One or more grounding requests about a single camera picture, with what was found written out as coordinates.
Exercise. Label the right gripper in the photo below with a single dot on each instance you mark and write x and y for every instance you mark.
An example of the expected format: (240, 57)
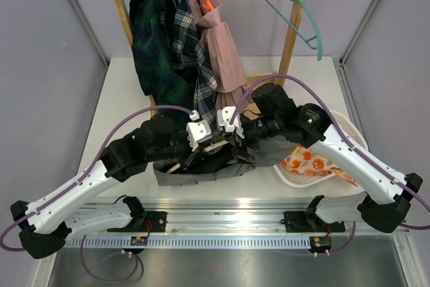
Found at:
(240, 151)

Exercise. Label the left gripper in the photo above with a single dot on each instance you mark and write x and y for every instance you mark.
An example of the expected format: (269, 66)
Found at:
(195, 156)

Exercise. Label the cream wooden hanger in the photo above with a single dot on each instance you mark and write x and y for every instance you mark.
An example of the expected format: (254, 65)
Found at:
(213, 146)

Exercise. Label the grey skirt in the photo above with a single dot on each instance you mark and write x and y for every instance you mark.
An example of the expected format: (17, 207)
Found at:
(270, 152)

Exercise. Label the floral orange skirt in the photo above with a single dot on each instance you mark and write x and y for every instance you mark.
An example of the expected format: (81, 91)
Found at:
(307, 162)

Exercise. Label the teal plastic hanger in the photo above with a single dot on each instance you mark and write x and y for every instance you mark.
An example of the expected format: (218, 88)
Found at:
(314, 42)

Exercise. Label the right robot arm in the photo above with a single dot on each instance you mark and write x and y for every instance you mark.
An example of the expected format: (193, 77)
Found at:
(387, 193)

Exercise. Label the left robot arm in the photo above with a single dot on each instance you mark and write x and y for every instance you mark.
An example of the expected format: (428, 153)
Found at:
(48, 223)

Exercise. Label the pink pleated skirt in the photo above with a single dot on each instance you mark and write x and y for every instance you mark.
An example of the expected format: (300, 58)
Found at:
(218, 45)

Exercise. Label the white perforated plastic basket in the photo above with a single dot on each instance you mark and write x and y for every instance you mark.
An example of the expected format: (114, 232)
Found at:
(297, 181)

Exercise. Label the navy white plaid garment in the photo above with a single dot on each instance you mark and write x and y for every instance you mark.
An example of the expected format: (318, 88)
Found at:
(188, 57)

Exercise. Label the green navy plaid garment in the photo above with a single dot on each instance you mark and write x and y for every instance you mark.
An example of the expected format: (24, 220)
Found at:
(152, 58)

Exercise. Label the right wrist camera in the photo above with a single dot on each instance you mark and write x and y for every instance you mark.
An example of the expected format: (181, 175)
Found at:
(229, 122)

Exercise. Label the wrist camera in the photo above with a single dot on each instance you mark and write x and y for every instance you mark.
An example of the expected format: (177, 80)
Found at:
(199, 133)
(229, 122)

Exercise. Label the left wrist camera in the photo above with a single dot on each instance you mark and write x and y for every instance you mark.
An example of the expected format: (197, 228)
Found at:
(199, 133)

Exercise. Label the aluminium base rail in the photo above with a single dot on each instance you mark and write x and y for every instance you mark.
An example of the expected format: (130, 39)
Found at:
(222, 226)

